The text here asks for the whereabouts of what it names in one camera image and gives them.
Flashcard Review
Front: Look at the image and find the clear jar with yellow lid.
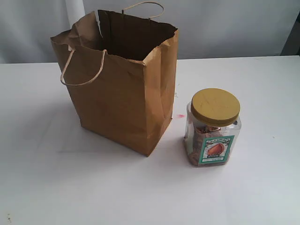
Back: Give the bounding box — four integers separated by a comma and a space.
184, 88, 241, 167

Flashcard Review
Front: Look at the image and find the brown paper bag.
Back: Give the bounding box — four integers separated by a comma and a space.
51, 10, 178, 156

